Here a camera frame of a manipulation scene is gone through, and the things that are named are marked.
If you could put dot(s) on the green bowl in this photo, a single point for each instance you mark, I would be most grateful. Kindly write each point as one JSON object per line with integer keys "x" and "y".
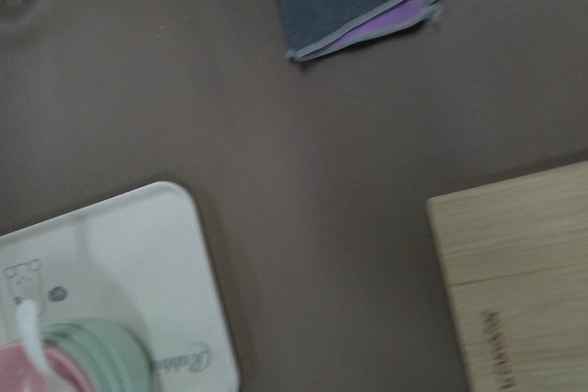
{"x": 112, "y": 358}

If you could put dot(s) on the purple cloth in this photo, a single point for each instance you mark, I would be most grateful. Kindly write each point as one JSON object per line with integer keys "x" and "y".
{"x": 400, "y": 17}

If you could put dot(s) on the pink bowl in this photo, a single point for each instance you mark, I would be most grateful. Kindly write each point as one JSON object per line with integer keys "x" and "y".
{"x": 18, "y": 374}

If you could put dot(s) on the white pearl spoon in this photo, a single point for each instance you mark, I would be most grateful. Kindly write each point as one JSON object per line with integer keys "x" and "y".
{"x": 29, "y": 333}

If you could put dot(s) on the wooden cutting board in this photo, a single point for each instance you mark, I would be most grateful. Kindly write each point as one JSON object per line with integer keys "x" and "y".
{"x": 513, "y": 257}

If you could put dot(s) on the white tray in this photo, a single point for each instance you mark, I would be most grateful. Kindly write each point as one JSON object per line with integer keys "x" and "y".
{"x": 139, "y": 259}

